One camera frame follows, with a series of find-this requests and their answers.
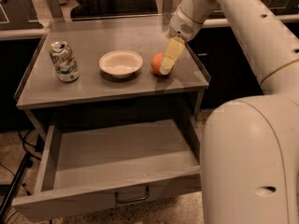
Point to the grey metal cabinet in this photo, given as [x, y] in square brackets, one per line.
[90, 40]

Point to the black drawer handle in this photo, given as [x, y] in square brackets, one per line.
[132, 195]

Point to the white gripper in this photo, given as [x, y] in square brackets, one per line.
[181, 26]

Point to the orange fruit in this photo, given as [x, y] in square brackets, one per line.
[158, 65]

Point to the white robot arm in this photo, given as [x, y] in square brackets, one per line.
[249, 156]

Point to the crushed green soda can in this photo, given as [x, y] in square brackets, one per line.
[64, 62]

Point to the white paper bowl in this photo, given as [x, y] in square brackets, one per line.
[120, 63]

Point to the white counter rail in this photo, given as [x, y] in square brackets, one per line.
[216, 23]

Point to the open grey top drawer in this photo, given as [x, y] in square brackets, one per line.
[81, 171]

